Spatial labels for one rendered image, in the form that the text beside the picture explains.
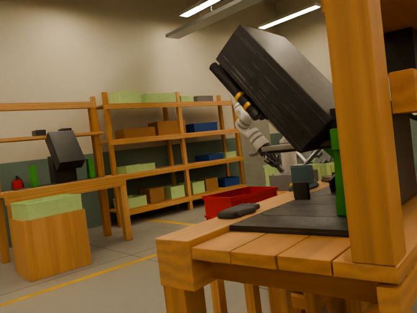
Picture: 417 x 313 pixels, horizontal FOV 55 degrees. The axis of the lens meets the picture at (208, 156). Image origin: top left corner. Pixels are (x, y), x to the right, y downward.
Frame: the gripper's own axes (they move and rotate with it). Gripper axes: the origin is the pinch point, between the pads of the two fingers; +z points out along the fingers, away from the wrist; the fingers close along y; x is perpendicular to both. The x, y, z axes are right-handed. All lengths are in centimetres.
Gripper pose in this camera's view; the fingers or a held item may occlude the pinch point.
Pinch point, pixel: (280, 169)
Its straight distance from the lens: 197.1
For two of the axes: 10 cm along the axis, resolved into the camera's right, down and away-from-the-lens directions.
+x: -5.6, 6.3, 5.4
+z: 5.4, 7.7, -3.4
